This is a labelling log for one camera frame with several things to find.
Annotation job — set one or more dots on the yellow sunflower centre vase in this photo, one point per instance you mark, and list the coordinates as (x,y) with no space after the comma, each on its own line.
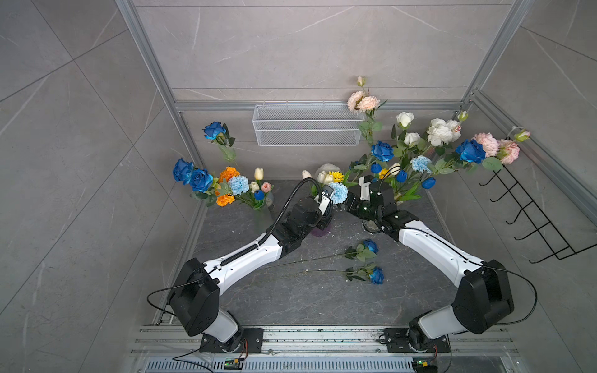
(336,176)

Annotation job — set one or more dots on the light blue carnation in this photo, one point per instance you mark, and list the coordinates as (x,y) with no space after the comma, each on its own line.
(239,185)
(340,193)
(421,164)

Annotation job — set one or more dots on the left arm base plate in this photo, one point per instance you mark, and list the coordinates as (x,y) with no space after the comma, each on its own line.
(247,340)

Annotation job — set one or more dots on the peach carnation top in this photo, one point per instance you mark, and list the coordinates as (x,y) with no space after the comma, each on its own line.
(360,102)

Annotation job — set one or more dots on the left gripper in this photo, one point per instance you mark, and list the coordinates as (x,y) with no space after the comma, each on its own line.
(325,218)

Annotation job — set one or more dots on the black wire hook rack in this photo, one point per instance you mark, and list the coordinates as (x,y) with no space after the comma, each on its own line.
(559,247)

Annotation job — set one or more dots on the white rose cluster right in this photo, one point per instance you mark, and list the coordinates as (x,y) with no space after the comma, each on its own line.
(442,132)

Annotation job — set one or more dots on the clear glass vase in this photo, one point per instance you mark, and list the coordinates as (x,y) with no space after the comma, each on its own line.
(262,219)

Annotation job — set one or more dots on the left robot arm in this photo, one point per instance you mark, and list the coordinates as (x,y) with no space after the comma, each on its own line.
(194,296)

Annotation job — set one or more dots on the blue rose vase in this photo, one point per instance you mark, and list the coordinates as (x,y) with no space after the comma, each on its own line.
(382,151)
(470,151)

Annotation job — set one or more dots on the blue tulip right vase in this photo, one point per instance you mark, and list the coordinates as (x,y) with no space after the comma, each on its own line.
(428,183)

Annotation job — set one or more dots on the blue rose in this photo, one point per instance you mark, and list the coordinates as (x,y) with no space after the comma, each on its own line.
(364,251)
(201,180)
(218,133)
(182,171)

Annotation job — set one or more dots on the orange marigold lower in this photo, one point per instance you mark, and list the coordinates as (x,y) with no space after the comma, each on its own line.
(225,199)

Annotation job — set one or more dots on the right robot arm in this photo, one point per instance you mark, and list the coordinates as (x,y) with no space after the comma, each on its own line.
(483,298)

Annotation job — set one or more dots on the blue rose low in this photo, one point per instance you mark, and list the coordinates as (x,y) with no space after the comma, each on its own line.
(370,273)

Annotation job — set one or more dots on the orange marigold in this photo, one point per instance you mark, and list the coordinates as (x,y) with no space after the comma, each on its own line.
(227,174)
(225,199)

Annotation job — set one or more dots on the blue purple ribbed vase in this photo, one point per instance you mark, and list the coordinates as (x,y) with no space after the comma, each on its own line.
(322,229)

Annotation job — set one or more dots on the white wire wall basket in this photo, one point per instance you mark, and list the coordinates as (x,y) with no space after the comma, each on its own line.
(306,125)

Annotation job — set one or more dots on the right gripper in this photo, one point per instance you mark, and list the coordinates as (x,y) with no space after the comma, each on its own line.
(355,200)

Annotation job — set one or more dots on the pink carnation pair right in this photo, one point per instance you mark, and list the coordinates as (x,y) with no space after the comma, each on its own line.
(507,151)

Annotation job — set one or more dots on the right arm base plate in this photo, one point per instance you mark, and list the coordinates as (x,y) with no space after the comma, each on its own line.
(402,340)

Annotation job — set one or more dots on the orange marigold upper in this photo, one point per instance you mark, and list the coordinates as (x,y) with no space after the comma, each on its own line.
(227,174)

